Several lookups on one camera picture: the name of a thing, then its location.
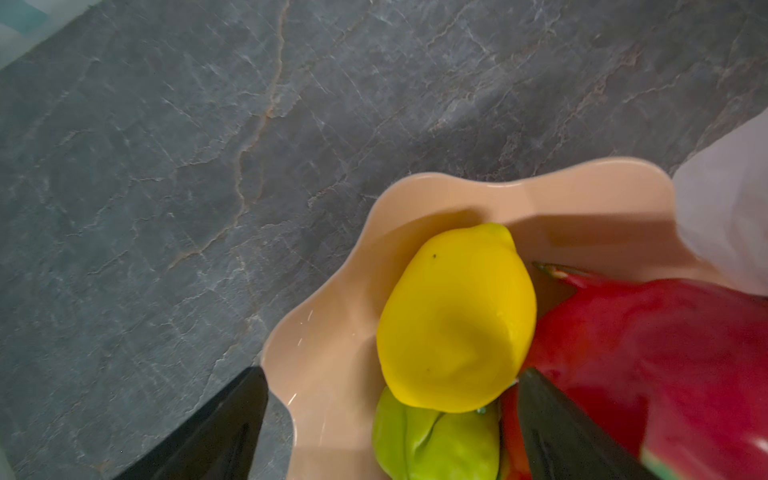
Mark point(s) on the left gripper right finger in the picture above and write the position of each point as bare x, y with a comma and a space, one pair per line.
562, 442

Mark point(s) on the tan wavy fruit plate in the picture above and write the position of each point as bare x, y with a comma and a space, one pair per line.
613, 216

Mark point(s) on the small green fruit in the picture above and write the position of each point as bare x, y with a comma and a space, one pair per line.
417, 443

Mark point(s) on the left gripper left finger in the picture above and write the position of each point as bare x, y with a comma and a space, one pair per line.
218, 441

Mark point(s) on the pink printed plastic bag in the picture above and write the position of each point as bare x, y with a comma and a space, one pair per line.
721, 203

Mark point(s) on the red dragon fruit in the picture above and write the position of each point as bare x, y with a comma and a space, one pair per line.
674, 370

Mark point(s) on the yellow lemon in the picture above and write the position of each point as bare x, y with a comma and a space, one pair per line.
458, 324

